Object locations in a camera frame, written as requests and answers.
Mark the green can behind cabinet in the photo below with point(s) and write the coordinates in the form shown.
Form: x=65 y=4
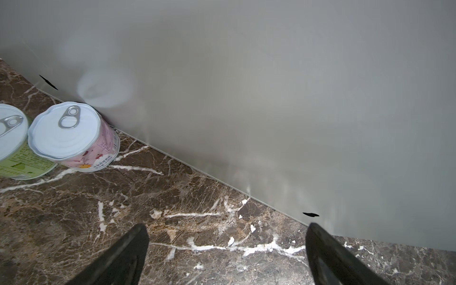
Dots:
x=18 y=160

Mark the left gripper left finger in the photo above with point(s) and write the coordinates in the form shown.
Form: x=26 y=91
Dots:
x=121 y=264

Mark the grey metal cabinet box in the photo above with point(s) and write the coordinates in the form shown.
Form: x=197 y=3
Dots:
x=341 y=113

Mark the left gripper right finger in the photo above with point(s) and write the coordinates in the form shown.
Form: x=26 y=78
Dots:
x=332 y=264

